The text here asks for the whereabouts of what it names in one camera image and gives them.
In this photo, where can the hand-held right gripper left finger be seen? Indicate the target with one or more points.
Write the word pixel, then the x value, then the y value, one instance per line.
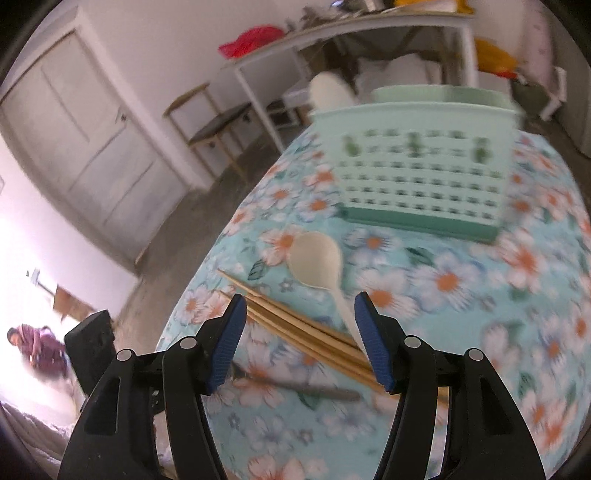
pixel 226 341

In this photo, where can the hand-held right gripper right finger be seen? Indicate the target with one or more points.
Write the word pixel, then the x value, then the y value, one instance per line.
pixel 374 341

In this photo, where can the white plastic spoon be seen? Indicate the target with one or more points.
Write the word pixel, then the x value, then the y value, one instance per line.
pixel 330 94
pixel 316 261

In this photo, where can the green plastic utensil basket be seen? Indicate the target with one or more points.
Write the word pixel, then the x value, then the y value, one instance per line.
pixel 415 138

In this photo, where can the small wooden stool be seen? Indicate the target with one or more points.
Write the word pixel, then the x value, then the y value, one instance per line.
pixel 69 302

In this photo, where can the floral blue tablecloth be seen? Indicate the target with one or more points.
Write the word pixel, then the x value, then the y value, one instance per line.
pixel 461 300

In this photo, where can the brown blanket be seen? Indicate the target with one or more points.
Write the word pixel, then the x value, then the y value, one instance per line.
pixel 32 438

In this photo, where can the white panel door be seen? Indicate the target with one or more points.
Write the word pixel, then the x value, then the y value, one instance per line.
pixel 78 138

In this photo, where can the wooden stool with dark seat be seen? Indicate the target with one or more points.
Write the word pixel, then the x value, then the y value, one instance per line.
pixel 217 123

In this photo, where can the white plastic bag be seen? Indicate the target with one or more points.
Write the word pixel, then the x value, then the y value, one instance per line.
pixel 397 71

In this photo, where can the white table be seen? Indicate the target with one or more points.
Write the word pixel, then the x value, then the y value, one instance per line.
pixel 277 50

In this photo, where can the red cloth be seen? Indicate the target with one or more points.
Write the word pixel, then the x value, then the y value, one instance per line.
pixel 249 41

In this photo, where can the yellow plastic bag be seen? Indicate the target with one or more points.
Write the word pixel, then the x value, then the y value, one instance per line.
pixel 494 57

